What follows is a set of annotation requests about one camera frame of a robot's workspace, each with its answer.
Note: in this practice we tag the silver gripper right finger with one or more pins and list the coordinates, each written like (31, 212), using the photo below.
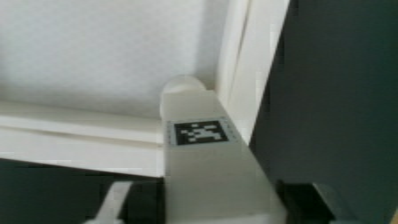
(337, 205)

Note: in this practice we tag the white desk leg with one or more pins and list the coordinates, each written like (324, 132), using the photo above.
(218, 188)

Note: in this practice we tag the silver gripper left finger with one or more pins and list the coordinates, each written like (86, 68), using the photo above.
(108, 215)

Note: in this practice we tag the white L-shaped fence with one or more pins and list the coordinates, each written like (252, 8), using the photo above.
(129, 152)

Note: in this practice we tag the white desk top tray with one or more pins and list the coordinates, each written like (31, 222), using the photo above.
(92, 52)

